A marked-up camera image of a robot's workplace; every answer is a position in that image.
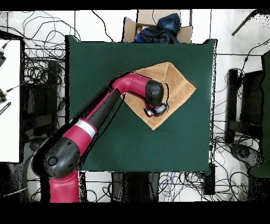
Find green covered table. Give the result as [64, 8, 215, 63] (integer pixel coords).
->
[248, 50, 270, 178]

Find single black cable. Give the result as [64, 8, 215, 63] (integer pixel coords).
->
[91, 10, 114, 42]

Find white desk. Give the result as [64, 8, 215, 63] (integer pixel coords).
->
[0, 39, 22, 163]

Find blue cable bundle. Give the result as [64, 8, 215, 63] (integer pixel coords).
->
[158, 171, 204, 200]

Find dark green table cloth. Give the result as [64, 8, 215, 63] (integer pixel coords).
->
[65, 34, 217, 173]

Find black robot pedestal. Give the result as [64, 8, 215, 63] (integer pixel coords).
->
[111, 171, 161, 202]

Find black rod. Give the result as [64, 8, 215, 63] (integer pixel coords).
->
[231, 9, 259, 36]

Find dark chair base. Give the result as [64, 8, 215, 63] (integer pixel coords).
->
[229, 143, 263, 167]

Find dark blue clothes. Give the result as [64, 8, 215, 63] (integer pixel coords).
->
[136, 13, 182, 44]

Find black flat strip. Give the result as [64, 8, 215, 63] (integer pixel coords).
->
[0, 101, 12, 116]

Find grey chair base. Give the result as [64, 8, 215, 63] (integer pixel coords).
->
[23, 136, 46, 165]

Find black metal frame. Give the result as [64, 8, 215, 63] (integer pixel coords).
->
[224, 68, 264, 144]
[21, 60, 62, 138]

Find tan terry towel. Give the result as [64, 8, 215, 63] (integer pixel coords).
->
[122, 61, 197, 131]

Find cardboard box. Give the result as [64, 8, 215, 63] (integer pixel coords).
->
[122, 9, 193, 44]

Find black rectangular block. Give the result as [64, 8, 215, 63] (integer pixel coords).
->
[203, 163, 216, 195]

